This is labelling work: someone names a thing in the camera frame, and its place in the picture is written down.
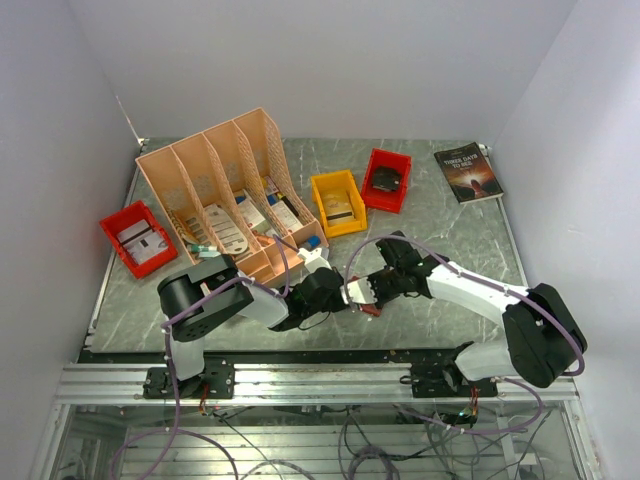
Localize white cards in left bin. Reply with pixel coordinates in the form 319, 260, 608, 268
117, 220, 168, 265

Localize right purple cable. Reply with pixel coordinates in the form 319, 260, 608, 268
342, 234, 587, 436

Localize purple cable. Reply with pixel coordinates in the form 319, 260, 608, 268
342, 234, 587, 436
107, 234, 311, 480

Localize red card holder wallet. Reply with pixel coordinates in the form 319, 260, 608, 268
351, 304, 382, 317

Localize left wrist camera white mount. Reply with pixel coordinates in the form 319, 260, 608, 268
297, 246, 331, 274

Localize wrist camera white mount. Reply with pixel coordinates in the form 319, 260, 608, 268
297, 246, 331, 274
341, 277, 378, 305

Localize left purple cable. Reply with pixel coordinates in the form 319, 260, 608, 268
107, 234, 311, 480

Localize gold card in bin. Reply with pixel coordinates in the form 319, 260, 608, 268
321, 189, 355, 226

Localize dark paperback book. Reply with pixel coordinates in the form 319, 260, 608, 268
434, 142, 504, 204

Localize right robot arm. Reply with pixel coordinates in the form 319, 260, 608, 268
347, 232, 587, 396

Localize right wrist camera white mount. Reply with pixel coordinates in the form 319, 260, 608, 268
341, 277, 378, 305

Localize black credit card stack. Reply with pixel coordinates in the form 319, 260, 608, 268
371, 166, 403, 192

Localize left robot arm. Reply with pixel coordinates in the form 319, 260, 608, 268
157, 254, 346, 398

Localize pink file organizer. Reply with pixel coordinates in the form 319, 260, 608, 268
136, 108, 328, 285

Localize yellow plastic bin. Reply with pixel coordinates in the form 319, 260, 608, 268
311, 169, 368, 238

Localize red bin with cards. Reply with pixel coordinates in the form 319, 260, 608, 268
360, 148, 412, 214

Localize aluminium mounting rail frame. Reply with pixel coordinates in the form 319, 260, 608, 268
29, 352, 603, 479

